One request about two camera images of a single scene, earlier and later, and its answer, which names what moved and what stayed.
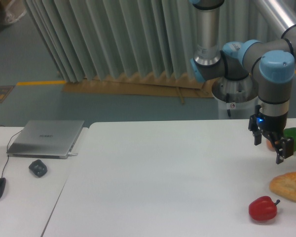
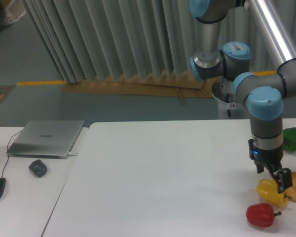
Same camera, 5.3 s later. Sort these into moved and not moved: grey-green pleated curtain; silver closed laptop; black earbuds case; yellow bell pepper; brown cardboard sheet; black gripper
Moved: yellow bell pepper; black gripper
Not moved: grey-green pleated curtain; silver closed laptop; brown cardboard sheet; black earbuds case
